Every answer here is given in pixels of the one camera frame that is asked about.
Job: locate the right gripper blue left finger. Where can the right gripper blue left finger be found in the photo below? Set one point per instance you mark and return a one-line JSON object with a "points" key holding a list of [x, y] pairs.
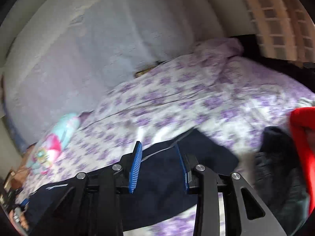
{"points": [[134, 166]]}

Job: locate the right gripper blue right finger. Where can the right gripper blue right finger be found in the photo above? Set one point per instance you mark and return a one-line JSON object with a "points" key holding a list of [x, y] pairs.
{"points": [[184, 171]]}

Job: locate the dark navy pants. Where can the dark navy pants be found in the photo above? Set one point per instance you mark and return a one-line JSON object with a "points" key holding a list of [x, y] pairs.
{"points": [[159, 194]]}

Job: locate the purple floral bed sheet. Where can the purple floral bed sheet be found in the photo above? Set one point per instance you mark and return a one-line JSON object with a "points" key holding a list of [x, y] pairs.
{"points": [[226, 97]]}

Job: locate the folded colourful floral quilt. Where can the folded colourful floral quilt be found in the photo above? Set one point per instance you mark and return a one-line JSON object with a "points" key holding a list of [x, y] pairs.
{"points": [[48, 149]]}

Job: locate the black garment pile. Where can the black garment pile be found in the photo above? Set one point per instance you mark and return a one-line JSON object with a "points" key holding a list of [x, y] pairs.
{"points": [[279, 181]]}

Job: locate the red garment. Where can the red garment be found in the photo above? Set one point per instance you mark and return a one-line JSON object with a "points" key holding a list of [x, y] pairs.
{"points": [[300, 120]]}

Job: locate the white lace curtain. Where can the white lace curtain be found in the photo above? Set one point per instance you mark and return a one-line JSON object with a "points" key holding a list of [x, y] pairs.
{"points": [[63, 56]]}

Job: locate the beige checkered curtain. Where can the beige checkered curtain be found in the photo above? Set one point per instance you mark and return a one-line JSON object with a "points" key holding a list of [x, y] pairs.
{"points": [[283, 28]]}

